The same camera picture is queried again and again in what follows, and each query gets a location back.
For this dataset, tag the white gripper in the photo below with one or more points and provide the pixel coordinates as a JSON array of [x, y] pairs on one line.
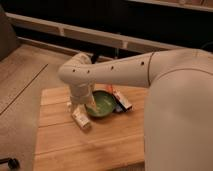
[[82, 94]]

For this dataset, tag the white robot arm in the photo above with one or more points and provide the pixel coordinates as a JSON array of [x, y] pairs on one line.
[[178, 112]]

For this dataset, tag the green ceramic bowl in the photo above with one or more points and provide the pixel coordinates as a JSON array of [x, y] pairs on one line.
[[105, 104]]

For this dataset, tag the dark box with orange label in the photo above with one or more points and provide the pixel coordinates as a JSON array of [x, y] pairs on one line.
[[123, 104]]

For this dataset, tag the black chair caster wheel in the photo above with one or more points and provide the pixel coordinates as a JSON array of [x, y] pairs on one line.
[[13, 163]]

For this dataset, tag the white shelf rail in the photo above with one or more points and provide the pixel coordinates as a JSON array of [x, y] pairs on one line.
[[89, 35]]

